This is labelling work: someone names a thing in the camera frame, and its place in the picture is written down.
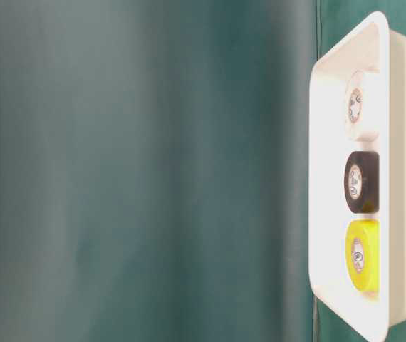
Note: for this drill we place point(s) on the black tape roll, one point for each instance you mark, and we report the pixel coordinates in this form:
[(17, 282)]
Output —
[(361, 182)]

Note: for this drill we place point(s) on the white tape roll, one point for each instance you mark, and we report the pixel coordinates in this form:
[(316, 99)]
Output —
[(361, 106)]

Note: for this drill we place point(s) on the yellow tape roll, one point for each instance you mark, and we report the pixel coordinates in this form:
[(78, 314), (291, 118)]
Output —
[(362, 254)]

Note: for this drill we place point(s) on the green table cloth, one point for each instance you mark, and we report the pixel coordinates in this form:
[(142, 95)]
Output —
[(153, 169)]

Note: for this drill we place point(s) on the white rectangular plastic tray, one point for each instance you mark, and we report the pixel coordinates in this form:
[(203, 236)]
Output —
[(374, 47)]

